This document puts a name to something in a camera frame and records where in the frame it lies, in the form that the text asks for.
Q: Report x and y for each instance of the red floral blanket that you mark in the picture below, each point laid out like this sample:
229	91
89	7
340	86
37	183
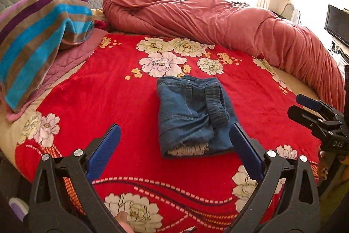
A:
117	85

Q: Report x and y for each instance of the blue denim pants lace trim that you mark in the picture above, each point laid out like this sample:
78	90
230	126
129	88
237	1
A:
195	117

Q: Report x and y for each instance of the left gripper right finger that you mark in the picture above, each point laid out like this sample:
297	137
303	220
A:
298	208

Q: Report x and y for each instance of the left hand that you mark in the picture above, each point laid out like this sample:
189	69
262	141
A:
121	217

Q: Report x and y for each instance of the pink quilted bed cover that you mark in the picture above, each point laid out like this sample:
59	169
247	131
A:
65	61

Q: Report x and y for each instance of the striped colourful towel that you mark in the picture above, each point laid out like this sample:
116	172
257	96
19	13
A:
32	32

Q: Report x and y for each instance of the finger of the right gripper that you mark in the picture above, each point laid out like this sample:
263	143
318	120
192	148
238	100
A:
329	128
316	106

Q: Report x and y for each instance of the salmon pink rolled comforter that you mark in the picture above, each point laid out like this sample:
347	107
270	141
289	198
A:
256	31

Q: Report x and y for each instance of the black flat monitor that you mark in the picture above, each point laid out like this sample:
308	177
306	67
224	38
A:
337	24

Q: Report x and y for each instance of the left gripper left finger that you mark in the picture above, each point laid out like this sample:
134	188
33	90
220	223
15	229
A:
62	197

